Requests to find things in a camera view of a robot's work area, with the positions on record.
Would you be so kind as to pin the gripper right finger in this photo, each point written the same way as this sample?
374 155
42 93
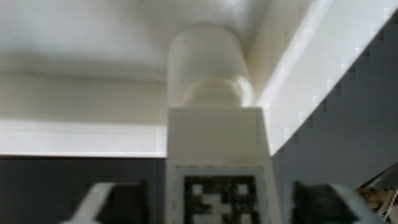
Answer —
328 204

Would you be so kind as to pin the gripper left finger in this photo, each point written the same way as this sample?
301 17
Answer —
115 205

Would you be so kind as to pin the white square tabletop part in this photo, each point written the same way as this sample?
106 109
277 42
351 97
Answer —
85 66

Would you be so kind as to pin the white leg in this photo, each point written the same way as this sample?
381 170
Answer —
220 175

